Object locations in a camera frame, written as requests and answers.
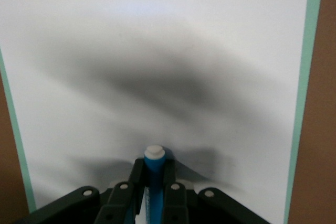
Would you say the mint green clipboard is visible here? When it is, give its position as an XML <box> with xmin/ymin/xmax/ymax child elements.
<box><xmin>0</xmin><ymin>0</ymin><xmax>326</xmax><ymax>214</ymax></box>

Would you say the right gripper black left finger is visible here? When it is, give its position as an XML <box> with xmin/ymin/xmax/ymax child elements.
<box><xmin>13</xmin><ymin>158</ymin><xmax>146</xmax><ymax>224</ymax></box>

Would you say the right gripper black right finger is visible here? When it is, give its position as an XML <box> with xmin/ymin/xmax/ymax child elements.
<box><xmin>161</xmin><ymin>159</ymin><xmax>271</xmax><ymax>224</ymax></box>

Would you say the white paper sheet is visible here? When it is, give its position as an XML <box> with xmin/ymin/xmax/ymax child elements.
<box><xmin>0</xmin><ymin>0</ymin><xmax>312</xmax><ymax>224</ymax></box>

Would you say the blue marker with white cap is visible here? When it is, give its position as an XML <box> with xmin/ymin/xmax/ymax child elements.
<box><xmin>143</xmin><ymin>145</ymin><xmax>166</xmax><ymax>224</ymax></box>

